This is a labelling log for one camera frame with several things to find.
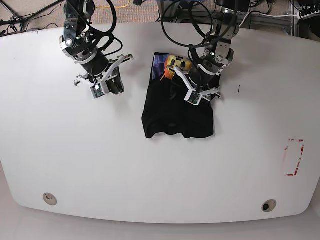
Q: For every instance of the left table cable grommet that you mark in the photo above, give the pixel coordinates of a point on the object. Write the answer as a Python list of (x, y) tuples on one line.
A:
[(50, 199)]

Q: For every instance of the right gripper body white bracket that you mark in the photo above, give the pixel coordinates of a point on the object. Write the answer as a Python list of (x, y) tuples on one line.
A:
[(99, 71)]

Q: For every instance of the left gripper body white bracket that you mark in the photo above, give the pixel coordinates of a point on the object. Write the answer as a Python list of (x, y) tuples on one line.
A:
[(184, 75)]

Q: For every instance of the black printed T-shirt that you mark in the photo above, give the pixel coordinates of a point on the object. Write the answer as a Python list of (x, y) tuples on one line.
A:
[(165, 109)]

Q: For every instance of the table cable grommet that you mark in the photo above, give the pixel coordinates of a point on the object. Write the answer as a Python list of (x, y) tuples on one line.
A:
[(50, 199), (269, 205)]

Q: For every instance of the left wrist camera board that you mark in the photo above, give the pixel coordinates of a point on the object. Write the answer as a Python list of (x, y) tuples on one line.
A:
[(193, 98)]

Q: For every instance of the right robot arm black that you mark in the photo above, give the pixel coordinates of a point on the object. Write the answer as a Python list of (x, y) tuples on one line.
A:
[(86, 46)]

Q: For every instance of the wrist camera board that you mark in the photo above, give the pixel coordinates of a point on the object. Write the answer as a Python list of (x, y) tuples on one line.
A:
[(97, 92), (193, 98)]

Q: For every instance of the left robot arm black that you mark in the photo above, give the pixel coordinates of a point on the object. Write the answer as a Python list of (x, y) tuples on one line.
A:
[(201, 70)]

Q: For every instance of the right table cable grommet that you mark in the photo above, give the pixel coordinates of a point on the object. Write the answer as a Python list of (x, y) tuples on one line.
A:
[(269, 205)]

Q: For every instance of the aluminium frame post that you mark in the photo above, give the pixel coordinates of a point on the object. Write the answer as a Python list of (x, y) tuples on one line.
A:
[(167, 10)]

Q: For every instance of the red tape rectangle marking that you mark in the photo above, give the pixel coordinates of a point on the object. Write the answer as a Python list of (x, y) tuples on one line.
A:
[(293, 156)]

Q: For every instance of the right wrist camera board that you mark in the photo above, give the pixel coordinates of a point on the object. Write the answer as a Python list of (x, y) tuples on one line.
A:
[(97, 92)]

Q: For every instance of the black tripod legs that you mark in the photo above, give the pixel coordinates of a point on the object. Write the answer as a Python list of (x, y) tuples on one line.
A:
[(17, 23)]

